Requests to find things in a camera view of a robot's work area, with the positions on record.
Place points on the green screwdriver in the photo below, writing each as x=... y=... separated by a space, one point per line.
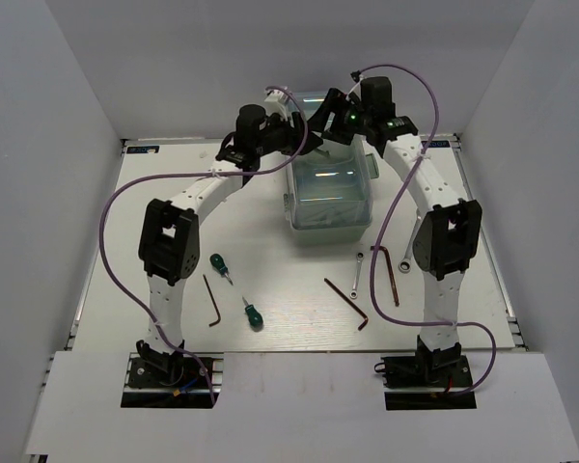
x=220 y=266
x=254 y=317

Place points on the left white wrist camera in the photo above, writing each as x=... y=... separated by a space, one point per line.
x=277 y=102

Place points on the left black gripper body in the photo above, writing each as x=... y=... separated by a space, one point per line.
x=280 y=136

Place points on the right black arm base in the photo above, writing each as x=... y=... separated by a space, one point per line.
x=408 y=389

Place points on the blue table label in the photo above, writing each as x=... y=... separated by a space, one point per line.
x=142 y=149
x=437 y=144

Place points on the brown hex key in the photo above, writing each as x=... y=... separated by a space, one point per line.
x=391 y=274
x=213 y=302
x=350 y=303

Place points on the right blue table label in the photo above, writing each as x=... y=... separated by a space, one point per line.
x=437 y=144

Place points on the left blue table label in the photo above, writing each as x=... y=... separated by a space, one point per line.
x=142 y=149

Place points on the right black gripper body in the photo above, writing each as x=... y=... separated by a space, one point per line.
x=351 y=120

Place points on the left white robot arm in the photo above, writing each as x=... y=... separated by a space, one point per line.
x=170 y=241

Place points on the large silver ratchet wrench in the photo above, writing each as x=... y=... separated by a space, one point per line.
x=405 y=263

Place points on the green plastic toolbox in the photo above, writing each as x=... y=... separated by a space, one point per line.
x=329 y=192

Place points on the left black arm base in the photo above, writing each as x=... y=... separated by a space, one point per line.
x=162 y=380

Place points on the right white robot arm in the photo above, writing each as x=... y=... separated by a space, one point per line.
x=448 y=232

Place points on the small silver ratchet wrench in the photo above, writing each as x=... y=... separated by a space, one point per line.
x=357 y=275

